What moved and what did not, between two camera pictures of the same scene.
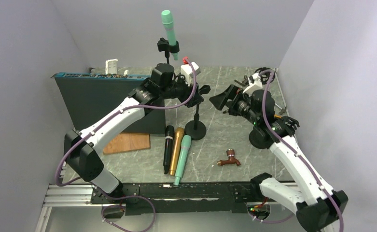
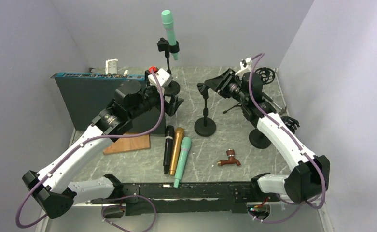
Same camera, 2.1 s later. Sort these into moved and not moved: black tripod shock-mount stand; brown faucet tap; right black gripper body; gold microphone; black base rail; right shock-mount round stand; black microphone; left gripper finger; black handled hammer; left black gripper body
Moved: right black gripper body; left black gripper body; left gripper finger
Not moved: right shock-mount round stand; black base rail; black handled hammer; brown faucet tap; gold microphone; black microphone; black tripod shock-mount stand
